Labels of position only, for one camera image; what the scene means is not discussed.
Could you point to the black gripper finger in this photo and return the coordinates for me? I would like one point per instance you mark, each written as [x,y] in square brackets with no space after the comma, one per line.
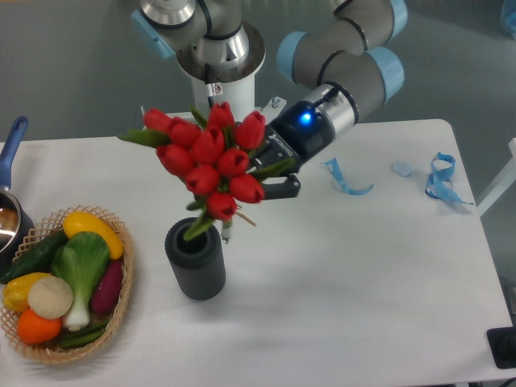
[289,187]

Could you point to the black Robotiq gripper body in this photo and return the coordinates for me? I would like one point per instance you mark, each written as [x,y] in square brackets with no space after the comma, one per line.
[299,133]

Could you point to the red tulip bouquet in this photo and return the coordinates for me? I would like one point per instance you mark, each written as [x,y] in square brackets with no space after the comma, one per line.
[212,157]

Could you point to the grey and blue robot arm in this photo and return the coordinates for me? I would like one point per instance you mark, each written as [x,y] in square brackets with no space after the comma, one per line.
[348,68]

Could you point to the dark grey ribbed vase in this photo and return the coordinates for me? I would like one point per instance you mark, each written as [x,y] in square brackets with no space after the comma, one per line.
[198,264]

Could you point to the blue ribbon strip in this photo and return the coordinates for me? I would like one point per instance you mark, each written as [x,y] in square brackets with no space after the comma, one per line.
[333,167]

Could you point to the light blue small cap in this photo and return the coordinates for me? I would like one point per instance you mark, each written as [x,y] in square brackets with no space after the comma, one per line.
[402,169]

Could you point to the blue ribbon right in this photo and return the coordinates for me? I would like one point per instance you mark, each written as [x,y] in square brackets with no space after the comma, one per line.
[439,185]

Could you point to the purple sweet potato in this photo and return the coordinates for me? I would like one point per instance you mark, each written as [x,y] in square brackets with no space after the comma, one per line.
[106,294]

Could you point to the green bok choy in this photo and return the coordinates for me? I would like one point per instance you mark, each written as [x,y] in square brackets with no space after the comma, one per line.
[81,263]

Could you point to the green cucumber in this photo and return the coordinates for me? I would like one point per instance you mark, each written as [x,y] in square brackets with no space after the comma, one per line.
[37,259]

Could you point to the white garlic bulb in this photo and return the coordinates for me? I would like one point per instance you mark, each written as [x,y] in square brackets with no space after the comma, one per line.
[50,297]

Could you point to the green pea pods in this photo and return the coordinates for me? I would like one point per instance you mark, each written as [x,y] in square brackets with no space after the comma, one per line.
[82,337]

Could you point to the black device table corner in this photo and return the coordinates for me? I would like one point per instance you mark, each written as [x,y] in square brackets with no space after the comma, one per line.
[502,346]

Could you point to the woven wicker basket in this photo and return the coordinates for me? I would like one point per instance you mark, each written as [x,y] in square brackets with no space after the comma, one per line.
[49,352]

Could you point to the yellow bell pepper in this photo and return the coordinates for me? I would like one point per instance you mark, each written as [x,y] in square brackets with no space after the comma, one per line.
[15,292]

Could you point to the orange fruit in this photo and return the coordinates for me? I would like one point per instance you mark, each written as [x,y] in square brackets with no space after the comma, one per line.
[33,329]

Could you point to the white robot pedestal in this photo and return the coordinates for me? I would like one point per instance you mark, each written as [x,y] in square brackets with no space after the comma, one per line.
[224,71]

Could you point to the white metal frame right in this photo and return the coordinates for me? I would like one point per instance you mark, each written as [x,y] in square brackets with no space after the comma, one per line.
[499,185]

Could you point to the blue-handled saucepan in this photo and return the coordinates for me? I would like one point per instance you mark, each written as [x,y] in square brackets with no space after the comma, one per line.
[15,222]

